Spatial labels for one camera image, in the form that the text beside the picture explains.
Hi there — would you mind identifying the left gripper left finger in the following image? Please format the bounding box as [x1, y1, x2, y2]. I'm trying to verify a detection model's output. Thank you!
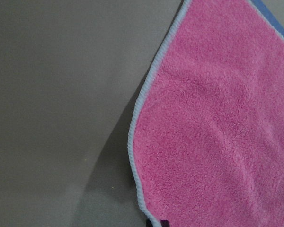
[145, 219, 150, 227]

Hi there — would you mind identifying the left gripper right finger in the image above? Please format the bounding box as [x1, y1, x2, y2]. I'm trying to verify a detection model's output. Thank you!
[160, 220, 169, 227]

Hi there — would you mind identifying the pink and grey towel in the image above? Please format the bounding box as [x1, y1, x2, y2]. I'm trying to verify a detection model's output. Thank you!
[128, 0, 284, 227]

